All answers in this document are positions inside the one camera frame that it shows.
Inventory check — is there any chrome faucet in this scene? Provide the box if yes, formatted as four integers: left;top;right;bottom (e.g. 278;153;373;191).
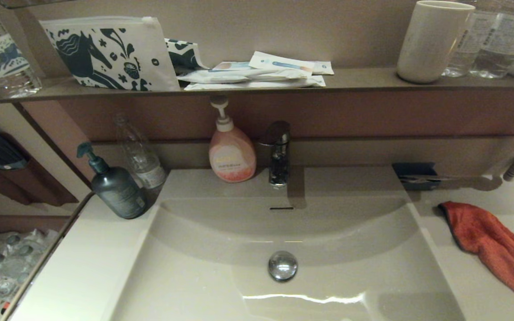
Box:
258;120;291;189

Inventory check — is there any orange fluffy cloth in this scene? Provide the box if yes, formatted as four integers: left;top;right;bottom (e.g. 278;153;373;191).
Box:
438;201;514;313

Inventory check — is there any white sink basin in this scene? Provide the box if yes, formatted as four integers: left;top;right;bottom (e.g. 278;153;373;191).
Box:
3;167;514;321

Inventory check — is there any pink soap pump bottle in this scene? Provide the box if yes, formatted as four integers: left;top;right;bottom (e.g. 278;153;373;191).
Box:
208;96;257;183

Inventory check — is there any flat white plastic packet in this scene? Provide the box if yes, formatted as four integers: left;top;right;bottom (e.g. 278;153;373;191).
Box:
184;75;326;91

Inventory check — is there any white packet orange blue print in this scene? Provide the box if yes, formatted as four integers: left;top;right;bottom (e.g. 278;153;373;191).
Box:
211;61;257;73

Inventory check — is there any white toothbrush packet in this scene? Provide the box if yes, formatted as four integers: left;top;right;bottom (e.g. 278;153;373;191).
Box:
249;51;315;75

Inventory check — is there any chrome drain plug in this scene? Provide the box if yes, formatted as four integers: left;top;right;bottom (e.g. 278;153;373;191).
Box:
268;251;298;282

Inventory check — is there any empty clear plastic bottle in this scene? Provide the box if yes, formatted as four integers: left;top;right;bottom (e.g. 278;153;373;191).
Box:
113;114;167;192

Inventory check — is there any small folded blue print pouch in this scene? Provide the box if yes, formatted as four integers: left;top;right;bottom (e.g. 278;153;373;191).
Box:
164;38;209;75

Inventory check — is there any dark green pump bottle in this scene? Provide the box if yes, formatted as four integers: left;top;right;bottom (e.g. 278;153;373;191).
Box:
77;142;147;220

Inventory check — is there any dark soap tray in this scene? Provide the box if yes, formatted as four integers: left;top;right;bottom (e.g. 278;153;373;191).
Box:
392;162;441;191

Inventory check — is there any white pouch blue horse print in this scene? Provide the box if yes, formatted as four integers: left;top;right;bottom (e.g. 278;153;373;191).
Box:
38;16;181;92

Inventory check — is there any beige ceramic cup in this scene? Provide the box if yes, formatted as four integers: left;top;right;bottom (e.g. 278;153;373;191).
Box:
396;0;476;84

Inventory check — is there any clear water bottle white label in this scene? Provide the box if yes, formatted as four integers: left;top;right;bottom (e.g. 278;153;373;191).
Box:
470;0;514;79
444;0;481;77

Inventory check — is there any bag of clear plastic bottles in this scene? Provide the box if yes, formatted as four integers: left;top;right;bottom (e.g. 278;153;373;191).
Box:
0;228;59;308

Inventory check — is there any water bottle blue horse label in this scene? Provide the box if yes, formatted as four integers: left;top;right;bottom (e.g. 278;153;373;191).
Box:
0;0;42;99

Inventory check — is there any brown wall shelf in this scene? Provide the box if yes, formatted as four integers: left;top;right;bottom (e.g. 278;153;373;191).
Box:
0;67;514;105

